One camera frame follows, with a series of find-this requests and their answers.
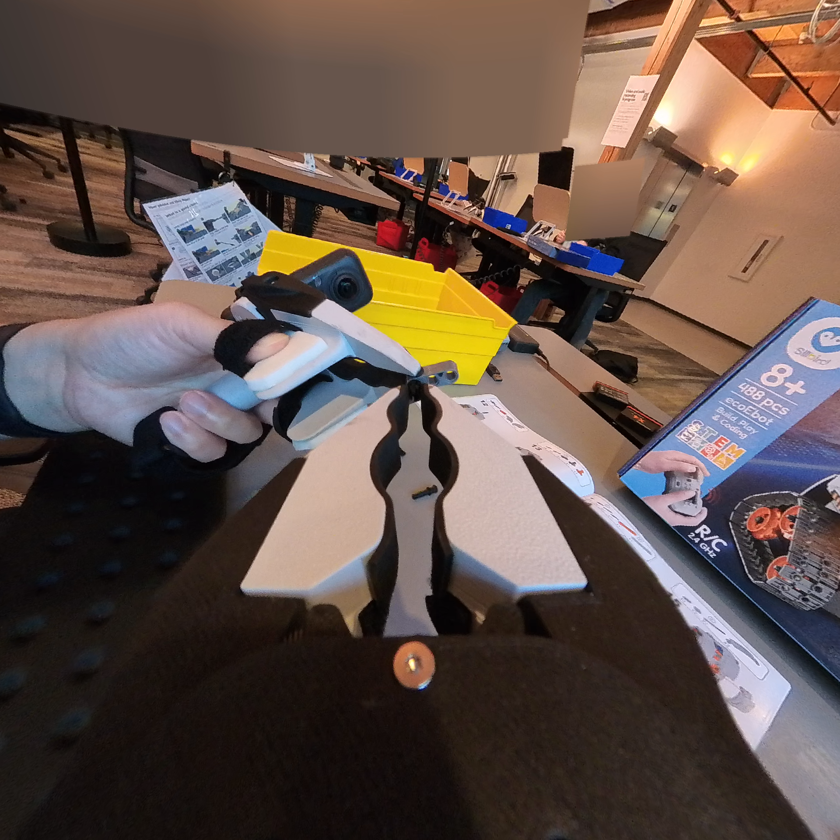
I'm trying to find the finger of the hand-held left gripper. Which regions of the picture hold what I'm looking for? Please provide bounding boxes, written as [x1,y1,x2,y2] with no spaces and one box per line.
[308,301,425,379]
[287,387,396,452]

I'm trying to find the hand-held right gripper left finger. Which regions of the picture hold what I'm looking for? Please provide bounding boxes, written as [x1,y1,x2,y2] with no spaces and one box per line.
[241,387,405,637]

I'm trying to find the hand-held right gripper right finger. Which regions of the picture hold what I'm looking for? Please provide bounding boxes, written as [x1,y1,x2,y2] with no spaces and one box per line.
[420,384,589,636]

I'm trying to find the long wooden background desk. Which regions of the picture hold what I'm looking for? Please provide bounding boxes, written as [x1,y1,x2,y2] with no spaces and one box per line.
[377,171,647,349]

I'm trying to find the grey desk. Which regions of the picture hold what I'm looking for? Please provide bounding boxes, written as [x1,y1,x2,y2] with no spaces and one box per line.
[154,279,840,840]

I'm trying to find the person's left hand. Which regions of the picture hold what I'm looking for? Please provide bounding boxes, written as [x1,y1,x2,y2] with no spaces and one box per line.
[3,302,293,463]

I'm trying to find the yellow plastic bin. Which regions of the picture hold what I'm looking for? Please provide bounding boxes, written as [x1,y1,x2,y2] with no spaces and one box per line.
[257,230,518,387]

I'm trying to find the printed photo sheet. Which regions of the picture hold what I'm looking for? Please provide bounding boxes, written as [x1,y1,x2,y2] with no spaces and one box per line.
[142,182,282,287]

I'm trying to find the black office chair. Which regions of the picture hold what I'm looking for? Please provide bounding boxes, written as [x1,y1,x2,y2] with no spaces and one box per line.
[118,128,219,232]

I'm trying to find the black round floor stand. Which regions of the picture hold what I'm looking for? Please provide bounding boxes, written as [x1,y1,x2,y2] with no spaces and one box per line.
[46,117,132,258]

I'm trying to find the black perforated panel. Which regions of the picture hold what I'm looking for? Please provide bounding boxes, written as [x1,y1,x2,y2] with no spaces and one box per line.
[0,436,277,840]

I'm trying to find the blue toy box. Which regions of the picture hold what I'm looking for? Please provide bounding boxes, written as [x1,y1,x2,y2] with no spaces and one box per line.
[618,297,840,680]

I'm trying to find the building instruction booklet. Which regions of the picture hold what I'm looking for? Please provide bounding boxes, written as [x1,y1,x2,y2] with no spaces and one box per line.
[453,394,791,749]

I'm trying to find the grey metal door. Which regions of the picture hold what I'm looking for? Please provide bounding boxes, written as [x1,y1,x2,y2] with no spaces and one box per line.
[633,128,708,242]

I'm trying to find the white paper notice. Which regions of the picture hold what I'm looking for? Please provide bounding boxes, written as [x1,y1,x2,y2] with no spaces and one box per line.
[602,73,660,148]

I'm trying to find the framed wall sign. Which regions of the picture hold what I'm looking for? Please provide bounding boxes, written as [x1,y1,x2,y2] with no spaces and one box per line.
[730,233,783,283]

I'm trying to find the wooden support post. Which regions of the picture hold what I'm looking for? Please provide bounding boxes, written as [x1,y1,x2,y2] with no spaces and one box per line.
[598,0,713,165]

